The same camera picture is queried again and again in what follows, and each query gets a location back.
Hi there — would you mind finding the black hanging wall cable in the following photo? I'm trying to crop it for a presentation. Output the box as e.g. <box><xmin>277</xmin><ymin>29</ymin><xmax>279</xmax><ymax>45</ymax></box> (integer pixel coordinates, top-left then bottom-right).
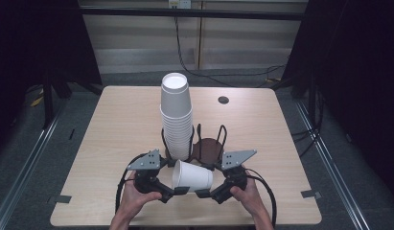
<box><xmin>174</xmin><ymin>15</ymin><xmax>288</xmax><ymax>89</ymax></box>

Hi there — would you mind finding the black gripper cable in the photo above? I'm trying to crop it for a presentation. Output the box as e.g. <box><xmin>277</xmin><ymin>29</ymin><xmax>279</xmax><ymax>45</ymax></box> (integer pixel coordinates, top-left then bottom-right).
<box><xmin>114</xmin><ymin>152</ymin><xmax>150</xmax><ymax>215</ymax></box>
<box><xmin>244</xmin><ymin>168</ymin><xmax>278</xmax><ymax>228</ymax></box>

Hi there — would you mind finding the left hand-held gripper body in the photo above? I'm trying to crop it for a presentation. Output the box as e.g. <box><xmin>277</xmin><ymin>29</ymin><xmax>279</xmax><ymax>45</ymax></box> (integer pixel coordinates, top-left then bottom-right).
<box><xmin>126</xmin><ymin>149</ymin><xmax>164</xmax><ymax>195</ymax></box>

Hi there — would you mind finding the single white paper cup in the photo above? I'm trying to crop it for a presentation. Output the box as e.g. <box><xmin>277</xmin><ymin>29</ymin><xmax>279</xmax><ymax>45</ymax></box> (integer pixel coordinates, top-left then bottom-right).
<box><xmin>171</xmin><ymin>159</ymin><xmax>215</xmax><ymax>194</ymax></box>

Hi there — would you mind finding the black horizontal bar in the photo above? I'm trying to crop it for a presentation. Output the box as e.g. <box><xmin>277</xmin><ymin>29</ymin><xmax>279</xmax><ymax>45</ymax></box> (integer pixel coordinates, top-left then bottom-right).
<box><xmin>79</xmin><ymin>7</ymin><xmax>309</xmax><ymax>22</ymax></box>

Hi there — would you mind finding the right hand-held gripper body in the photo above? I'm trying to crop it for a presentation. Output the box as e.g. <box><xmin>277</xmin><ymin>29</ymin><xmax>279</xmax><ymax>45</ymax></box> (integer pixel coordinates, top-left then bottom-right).
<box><xmin>220</xmin><ymin>149</ymin><xmax>258</xmax><ymax>194</ymax></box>

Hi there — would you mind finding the white wall socket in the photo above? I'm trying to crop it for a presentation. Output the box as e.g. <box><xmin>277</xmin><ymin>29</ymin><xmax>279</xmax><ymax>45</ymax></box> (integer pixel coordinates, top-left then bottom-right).
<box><xmin>168</xmin><ymin>0</ymin><xmax>193</xmax><ymax>10</ymax></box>

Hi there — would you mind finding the yellow floor marker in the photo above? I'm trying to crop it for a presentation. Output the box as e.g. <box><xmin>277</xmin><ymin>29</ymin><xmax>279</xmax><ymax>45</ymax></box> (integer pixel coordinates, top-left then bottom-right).
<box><xmin>29</xmin><ymin>88</ymin><xmax>45</xmax><ymax>108</ymax></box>

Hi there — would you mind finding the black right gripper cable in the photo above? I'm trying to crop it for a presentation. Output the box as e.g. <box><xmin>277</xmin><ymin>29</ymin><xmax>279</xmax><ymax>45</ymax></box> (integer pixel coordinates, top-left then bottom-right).
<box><xmin>244</xmin><ymin>168</ymin><xmax>278</xmax><ymax>228</ymax></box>

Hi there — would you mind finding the metal floor rail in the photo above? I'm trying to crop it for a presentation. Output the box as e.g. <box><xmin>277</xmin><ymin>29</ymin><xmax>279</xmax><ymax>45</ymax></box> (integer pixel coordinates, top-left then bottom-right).
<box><xmin>0</xmin><ymin>95</ymin><xmax>71</xmax><ymax>230</ymax></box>
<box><xmin>293</xmin><ymin>100</ymin><xmax>373</xmax><ymax>230</ymax></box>

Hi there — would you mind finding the dark brown double cup holder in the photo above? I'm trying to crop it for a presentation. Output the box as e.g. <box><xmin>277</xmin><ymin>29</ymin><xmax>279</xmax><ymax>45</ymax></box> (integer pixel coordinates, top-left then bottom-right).
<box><xmin>160</xmin><ymin>123</ymin><xmax>229</xmax><ymax>171</ymax></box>

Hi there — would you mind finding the person's left hand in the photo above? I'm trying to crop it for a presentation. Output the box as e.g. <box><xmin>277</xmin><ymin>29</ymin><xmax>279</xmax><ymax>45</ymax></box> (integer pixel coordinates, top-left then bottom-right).
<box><xmin>119</xmin><ymin>170</ymin><xmax>163</xmax><ymax>219</ymax></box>

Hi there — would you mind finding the black metal stand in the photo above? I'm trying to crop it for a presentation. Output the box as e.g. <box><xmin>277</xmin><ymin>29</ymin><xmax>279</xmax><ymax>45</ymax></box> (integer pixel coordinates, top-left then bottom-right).
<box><xmin>40</xmin><ymin>71</ymin><xmax>56</xmax><ymax>130</ymax></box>
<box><xmin>307</xmin><ymin>75</ymin><xmax>317</xmax><ymax>130</ymax></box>

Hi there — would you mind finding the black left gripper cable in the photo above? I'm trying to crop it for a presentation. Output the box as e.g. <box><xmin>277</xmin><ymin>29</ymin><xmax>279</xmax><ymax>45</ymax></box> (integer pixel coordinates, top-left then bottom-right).
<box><xmin>114</xmin><ymin>152</ymin><xmax>150</xmax><ymax>215</ymax></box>

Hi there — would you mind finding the bundle of black floor cables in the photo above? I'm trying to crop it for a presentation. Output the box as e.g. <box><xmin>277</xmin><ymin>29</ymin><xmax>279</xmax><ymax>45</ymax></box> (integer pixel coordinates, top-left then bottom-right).
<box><xmin>290</xmin><ymin>90</ymin><xmax>326</xmax><ymax>158</ymax></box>

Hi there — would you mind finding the black curtain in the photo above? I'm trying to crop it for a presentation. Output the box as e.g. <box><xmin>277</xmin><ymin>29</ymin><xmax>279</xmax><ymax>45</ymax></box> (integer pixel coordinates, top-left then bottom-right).
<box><xmin>280</xmin><ymin>0</ymin><xmax>394</xmax><ymax>196</ymax></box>
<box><xmin>0</xmin><ymin>0</ymin><xmax>104</xmax><ymax>157</ymax></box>

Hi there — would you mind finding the person's right hand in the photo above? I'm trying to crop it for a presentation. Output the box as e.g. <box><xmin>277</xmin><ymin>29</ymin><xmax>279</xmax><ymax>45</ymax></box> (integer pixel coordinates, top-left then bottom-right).
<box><xmin>228</xmin><ymin>177</ymin><xmax>267</xmax><ymax>221</ymax></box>

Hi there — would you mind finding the grey tape strip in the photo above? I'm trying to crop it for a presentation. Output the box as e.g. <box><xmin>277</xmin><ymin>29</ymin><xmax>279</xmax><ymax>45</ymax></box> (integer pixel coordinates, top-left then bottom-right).
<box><xmin>46</xmin><ymin>194</ymin><xmax>73</xmax><ymax>205</ymax></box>
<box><xmin>300</xmin><ymin>189</ymin><xmax>323</xmax><ymax>200</ymax></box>

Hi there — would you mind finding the stack of white paper cups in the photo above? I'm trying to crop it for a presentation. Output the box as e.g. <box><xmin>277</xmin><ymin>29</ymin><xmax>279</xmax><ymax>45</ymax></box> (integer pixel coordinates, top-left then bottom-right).
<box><xmin>158</xmin><ymin>72</ymin><xmax>195</xmax><ymax>162</ymax></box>

